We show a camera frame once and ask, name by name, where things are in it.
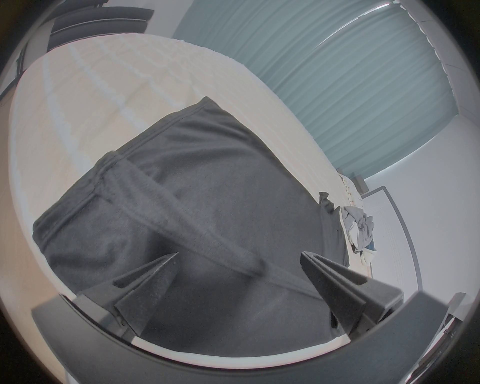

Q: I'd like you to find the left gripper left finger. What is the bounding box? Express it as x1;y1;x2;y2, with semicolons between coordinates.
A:
74;252;180;341

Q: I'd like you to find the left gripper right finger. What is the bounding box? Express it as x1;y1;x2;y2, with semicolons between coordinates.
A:
299;251;404;336

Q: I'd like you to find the black T-shirt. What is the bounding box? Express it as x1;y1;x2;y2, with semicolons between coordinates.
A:
32;96;351;357

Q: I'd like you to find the pile of clothes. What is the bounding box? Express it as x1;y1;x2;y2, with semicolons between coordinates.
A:
339;205;377;265

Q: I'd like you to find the bed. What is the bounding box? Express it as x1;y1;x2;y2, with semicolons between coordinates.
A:
7;33;424;370

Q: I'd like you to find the white printed pillow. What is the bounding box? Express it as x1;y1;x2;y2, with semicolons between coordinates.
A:
337;173;364;209

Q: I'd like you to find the grey bedside table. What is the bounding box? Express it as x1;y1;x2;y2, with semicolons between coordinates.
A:
350;173;370;194

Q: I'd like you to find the blue-green curtain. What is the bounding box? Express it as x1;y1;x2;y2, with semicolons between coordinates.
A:
172;0;460;179

